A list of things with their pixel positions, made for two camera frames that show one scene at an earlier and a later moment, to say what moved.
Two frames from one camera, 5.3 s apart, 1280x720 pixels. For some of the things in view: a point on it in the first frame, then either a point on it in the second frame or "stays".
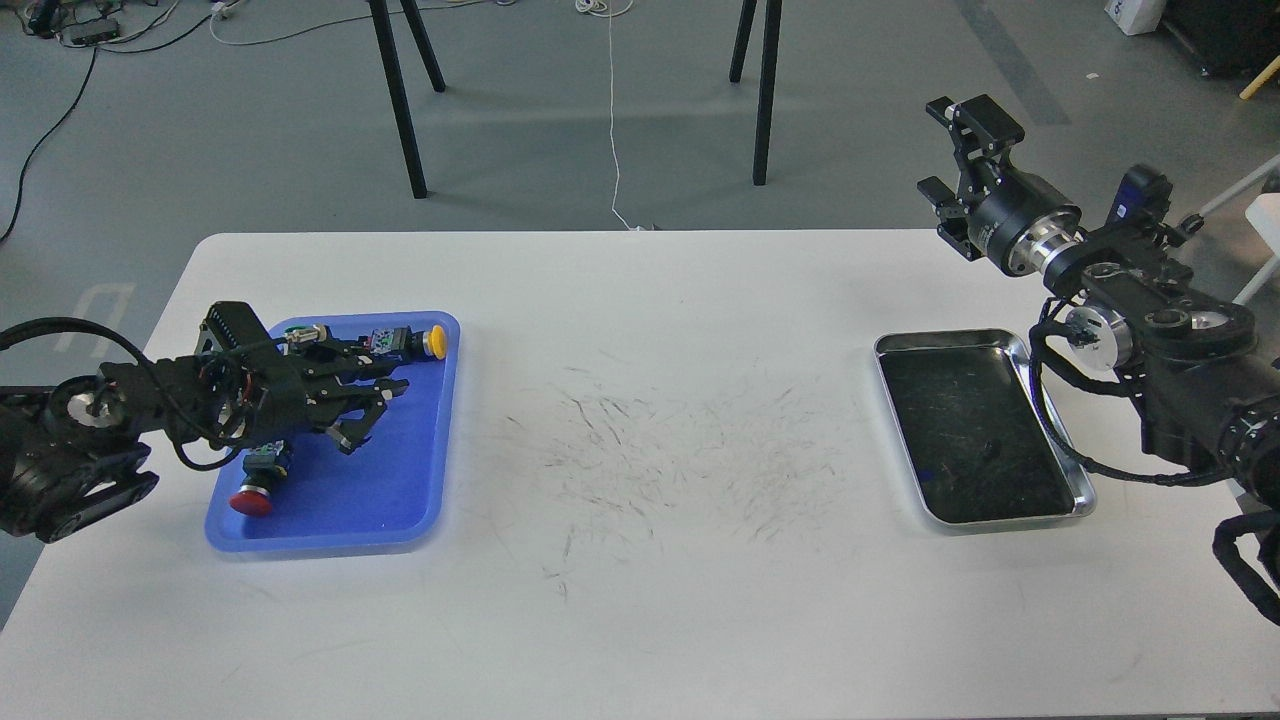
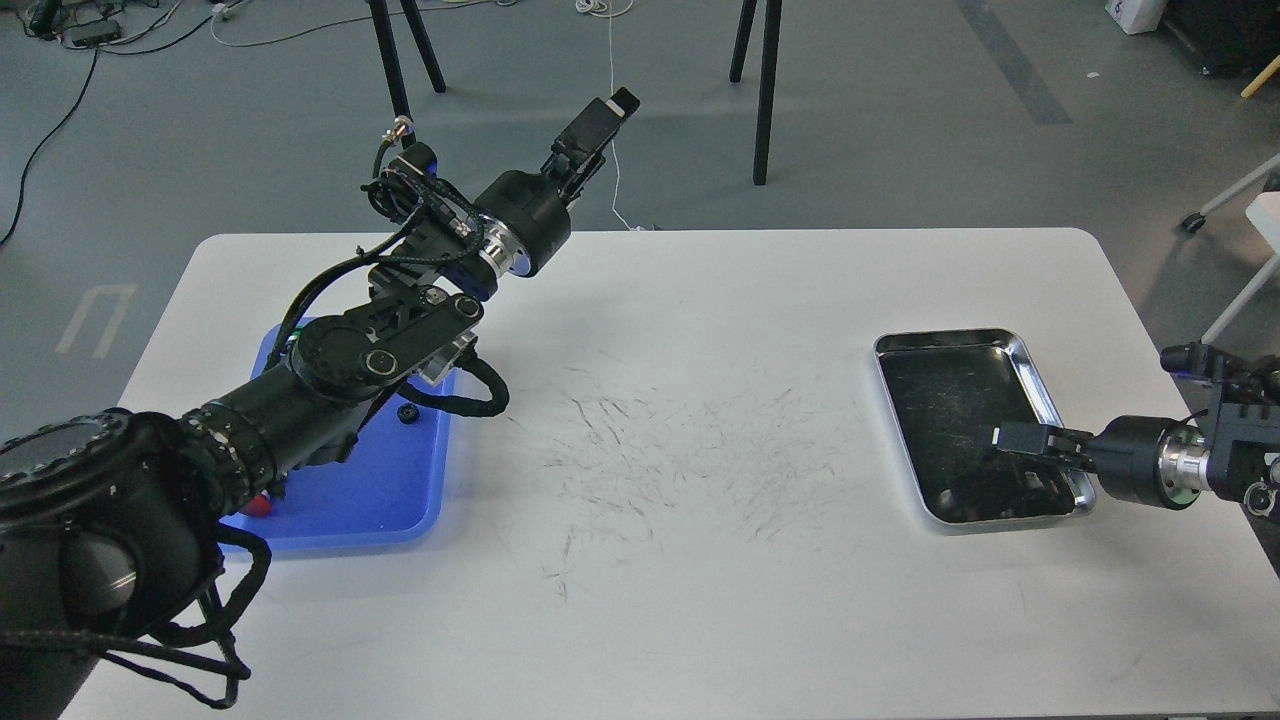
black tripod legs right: (770, 52) stays
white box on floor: (1135, 17) stays
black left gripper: (293, 390) -> (525, 220)
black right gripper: (1021, 225) -> (1149, 460)
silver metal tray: (979, 451) stays
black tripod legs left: (381, 17) stays
